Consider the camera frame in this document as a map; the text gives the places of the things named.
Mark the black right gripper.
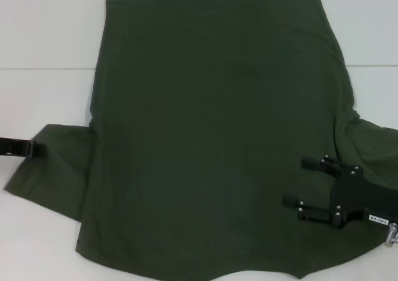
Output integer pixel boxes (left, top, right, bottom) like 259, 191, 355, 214
282, 154, 398, 231

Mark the dark green t-shirt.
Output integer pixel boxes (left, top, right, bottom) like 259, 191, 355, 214
2, 0, 398, 281

